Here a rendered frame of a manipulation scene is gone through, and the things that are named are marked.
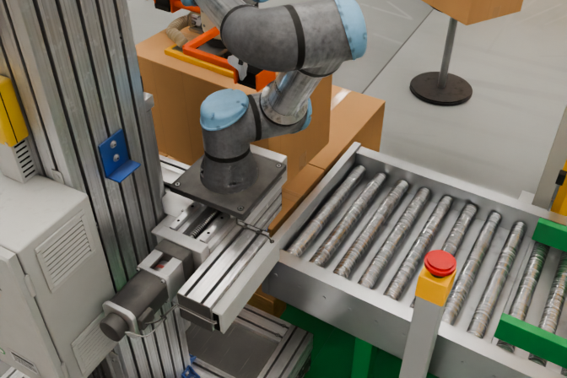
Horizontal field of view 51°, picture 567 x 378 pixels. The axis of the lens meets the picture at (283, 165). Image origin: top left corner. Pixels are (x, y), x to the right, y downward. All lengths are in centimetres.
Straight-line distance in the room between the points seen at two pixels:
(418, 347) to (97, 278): 79
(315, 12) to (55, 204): 63
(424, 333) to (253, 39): 84
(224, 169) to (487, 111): 263
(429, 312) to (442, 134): 223
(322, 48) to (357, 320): 108
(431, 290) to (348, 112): 144
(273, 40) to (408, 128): 263
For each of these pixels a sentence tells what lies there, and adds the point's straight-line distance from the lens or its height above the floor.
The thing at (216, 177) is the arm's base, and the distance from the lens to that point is 147.
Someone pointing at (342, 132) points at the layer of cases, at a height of 54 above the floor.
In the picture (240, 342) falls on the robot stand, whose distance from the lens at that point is 220.
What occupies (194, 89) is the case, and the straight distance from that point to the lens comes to 196.
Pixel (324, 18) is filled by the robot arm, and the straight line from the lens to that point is 105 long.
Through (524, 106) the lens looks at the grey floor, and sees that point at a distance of 401.
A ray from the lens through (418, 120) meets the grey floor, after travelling 368.
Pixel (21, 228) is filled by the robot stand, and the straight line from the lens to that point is 122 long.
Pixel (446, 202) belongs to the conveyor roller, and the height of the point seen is 55.
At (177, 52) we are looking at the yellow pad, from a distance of 204.
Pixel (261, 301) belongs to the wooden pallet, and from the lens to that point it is 243.
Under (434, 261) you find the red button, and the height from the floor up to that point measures 104.
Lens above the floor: 201
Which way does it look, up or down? 39 degrees down
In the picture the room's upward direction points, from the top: straight up
